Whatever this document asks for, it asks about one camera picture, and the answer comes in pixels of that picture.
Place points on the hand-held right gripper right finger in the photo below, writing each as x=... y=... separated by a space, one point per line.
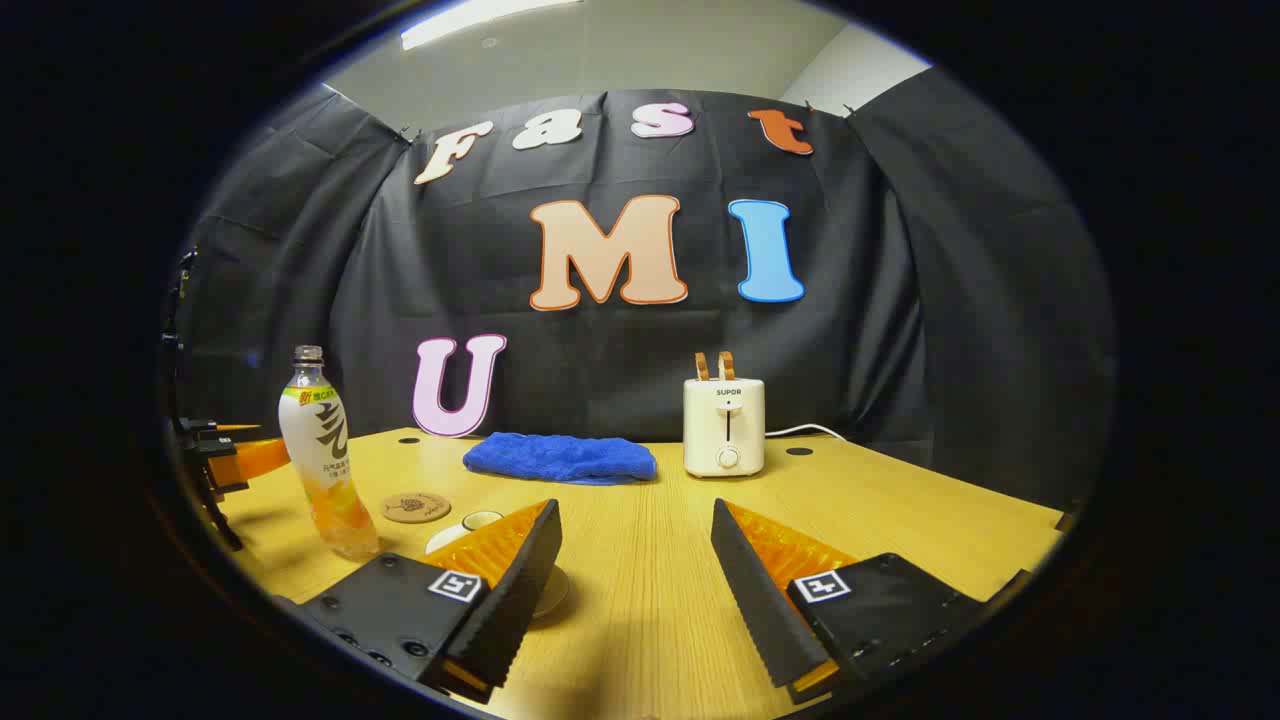
x=755 y=600

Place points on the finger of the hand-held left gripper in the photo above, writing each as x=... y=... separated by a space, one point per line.
x=225 y=462
x=205 y=430

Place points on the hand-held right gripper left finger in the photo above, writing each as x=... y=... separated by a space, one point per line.
x=520 y=590

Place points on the white teacup lid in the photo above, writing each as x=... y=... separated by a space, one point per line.
x=482 y=520

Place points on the clear water bottle white label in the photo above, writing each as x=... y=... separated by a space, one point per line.
x=320 y=440

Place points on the round cork coaster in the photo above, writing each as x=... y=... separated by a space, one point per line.
x=415 y=507

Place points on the white saucer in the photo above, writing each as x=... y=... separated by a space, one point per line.
x=552 y=592

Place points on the blue towel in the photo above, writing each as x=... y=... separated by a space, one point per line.
x=560 y=458

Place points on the cream toaster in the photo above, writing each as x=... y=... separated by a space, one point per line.
x=724 y=425

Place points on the black backdrop cloth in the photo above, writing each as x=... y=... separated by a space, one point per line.
x=900 y=300

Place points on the ceiling light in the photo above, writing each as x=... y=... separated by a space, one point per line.
x=470 y=18

